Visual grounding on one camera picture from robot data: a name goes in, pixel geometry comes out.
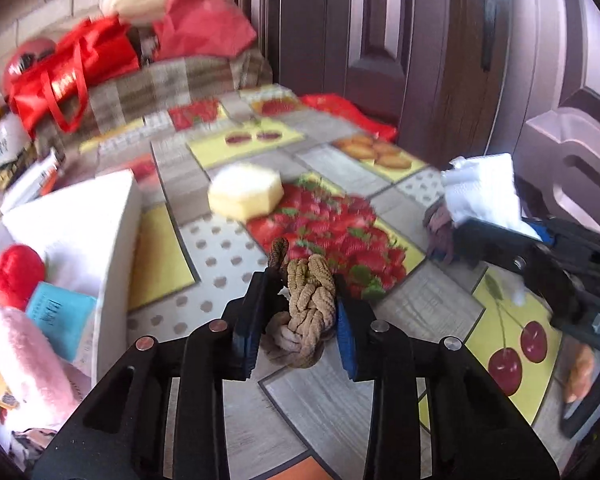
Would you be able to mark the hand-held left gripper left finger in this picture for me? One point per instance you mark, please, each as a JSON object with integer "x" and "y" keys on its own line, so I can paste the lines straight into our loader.
{"x": 247, "y": 340}

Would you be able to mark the mauve grey cloth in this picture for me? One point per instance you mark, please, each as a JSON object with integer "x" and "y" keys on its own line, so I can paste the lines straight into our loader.
{"x": 442, "y": 232}

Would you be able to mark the red plush apple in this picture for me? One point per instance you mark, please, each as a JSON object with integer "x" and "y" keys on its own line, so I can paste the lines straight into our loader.
{"x": 17, "y": 275}

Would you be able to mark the mauve panelled door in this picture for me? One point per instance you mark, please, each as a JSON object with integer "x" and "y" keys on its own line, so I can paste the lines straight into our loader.
{"x": 565, "y": 85}

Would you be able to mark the light red fabric bag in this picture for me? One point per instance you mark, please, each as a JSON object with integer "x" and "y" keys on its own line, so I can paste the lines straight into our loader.
{"x": 200, "y": 25}

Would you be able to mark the black white patterned cloth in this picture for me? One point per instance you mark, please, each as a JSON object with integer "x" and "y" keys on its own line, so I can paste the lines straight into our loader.
{"x": 30, "y": 442}

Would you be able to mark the person's right hand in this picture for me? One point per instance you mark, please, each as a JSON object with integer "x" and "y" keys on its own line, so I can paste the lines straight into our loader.
{"x": 580, "y": 375}

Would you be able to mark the red flat packet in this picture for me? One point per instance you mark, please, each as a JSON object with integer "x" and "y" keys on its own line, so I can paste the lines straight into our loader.
{"x": 345, "y": 110}

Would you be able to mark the pale yellow sponge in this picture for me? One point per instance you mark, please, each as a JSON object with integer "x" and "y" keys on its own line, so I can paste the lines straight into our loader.
{"x": 245, "y": 190}

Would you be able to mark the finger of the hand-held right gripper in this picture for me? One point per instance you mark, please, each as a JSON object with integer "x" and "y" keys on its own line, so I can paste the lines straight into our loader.
{"x": 540, "y": 232}
{"x": 495, "y": 247}

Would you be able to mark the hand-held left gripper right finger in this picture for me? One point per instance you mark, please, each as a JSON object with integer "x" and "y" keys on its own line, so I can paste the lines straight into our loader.
{"x": 347, "y": 345}

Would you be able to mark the red shopping bag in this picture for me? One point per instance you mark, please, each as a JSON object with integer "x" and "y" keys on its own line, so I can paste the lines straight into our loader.
{"x": 90, "y": 50}

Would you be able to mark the teal tissue packet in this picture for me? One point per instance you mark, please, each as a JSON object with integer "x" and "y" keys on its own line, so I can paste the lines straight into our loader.
{"x": 60, "y": 315}

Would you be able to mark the fruit print tablecloth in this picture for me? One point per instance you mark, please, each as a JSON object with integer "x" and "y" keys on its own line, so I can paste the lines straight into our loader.
{"x": 430, "y": 300}

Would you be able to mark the white cardboard box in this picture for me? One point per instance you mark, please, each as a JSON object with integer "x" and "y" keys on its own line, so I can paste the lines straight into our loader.
{"x": 80, "y": 220}

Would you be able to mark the pink plush toy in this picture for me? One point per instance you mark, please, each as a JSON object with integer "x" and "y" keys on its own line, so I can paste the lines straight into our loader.
{"x": 25, "y": 360}

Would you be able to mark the white printed bag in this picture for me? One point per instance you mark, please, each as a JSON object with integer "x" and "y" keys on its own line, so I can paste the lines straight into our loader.
{"x": 10, "y": 140}

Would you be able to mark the dark brown wooden door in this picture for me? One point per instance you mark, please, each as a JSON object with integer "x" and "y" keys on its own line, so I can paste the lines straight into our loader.
{"x": 380, "y": 35}

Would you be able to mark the plaid blanket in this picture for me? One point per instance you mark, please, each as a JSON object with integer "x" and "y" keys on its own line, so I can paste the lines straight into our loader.
{"x": 180, "y": 80}

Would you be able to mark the white pen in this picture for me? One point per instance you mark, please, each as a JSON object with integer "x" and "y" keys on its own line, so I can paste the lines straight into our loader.
{"x": 37, "y": 177}

